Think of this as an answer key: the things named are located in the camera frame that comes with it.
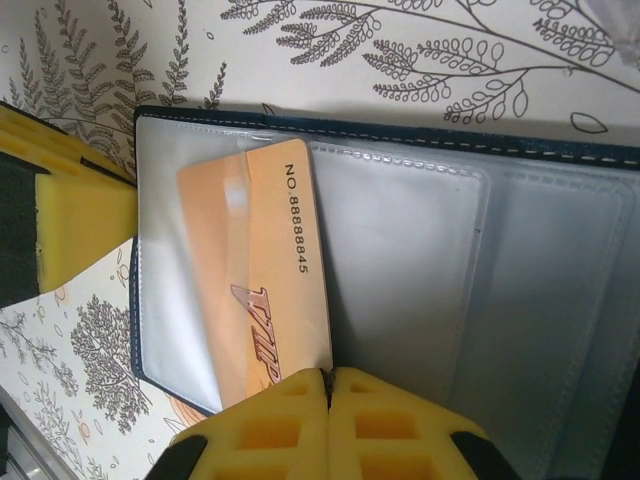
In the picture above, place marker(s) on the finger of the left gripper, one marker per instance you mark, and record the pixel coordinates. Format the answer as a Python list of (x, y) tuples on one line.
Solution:
[(85, 225)]

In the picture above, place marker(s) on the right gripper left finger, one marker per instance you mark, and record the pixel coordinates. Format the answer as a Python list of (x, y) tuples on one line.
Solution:
[(230, 425)]

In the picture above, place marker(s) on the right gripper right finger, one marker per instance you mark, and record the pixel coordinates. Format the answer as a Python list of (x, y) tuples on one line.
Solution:
[(425, 430)]

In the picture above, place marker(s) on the dark blue card holder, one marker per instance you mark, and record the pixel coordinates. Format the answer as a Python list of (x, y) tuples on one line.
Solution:
[(400, 250)]

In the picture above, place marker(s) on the gold VIP card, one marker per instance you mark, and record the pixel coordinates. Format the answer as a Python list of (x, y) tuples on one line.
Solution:
[(280, 250)]

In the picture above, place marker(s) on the long aluminium frame rail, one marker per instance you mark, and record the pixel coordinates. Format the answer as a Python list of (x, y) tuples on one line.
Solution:
[(20, 450)]

